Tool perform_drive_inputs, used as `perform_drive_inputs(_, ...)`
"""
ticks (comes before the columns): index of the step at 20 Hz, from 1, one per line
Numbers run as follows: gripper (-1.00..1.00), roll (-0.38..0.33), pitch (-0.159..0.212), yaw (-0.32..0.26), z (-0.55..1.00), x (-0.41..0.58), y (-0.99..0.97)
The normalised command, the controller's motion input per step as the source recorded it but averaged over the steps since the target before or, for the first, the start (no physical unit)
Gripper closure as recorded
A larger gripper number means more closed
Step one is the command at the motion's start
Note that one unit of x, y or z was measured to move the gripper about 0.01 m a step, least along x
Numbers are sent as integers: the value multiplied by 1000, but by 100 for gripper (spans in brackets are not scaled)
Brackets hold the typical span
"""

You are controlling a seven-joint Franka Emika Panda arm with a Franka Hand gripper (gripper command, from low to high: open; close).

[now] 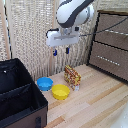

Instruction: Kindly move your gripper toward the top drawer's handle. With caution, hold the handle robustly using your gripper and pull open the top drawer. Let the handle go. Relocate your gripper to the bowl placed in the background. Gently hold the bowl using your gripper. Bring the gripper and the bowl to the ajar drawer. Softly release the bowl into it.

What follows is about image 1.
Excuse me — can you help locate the blue plastic bowl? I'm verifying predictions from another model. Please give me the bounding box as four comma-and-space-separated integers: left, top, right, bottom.
36, 76, 54, 92

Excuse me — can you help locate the brown drawer with short handle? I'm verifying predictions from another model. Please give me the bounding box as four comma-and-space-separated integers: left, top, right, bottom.
88, 41, 128, 81

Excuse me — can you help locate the dark brown drawer cabinet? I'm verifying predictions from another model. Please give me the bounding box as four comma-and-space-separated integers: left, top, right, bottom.
86, 9, 128, 83

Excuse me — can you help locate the black fabric storage box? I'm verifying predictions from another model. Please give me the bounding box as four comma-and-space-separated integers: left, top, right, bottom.
0, 57, 50, 128

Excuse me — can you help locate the brown drawer with long handle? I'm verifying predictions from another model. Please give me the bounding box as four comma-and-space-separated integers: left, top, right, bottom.
94, 13, 128, 52

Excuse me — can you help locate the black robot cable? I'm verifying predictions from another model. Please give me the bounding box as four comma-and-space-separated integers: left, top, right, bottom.
79, 16, 128, 37

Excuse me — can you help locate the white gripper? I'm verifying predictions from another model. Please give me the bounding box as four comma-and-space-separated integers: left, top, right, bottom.
45, 27, 81, 57

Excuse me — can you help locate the yellow plastic bowl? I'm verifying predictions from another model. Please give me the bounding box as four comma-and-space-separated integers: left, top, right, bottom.
51, 83, 71, 101

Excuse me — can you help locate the long silver drawer handle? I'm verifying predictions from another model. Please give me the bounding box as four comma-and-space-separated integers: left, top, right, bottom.
105, 28, 128, 36

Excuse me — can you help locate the beige woven folding screen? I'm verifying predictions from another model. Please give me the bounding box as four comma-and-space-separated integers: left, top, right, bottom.
0, 0, 128, 82

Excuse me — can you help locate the red yellow snack box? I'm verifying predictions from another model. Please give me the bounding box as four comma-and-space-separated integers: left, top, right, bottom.
63, 64, 83, 92

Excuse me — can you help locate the black strap on storage box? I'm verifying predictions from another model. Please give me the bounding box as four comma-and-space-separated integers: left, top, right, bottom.
34, 116, 43, 128

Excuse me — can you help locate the short silver drawer handle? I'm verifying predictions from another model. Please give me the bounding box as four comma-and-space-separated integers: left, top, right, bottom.
96, 54, 121, 66

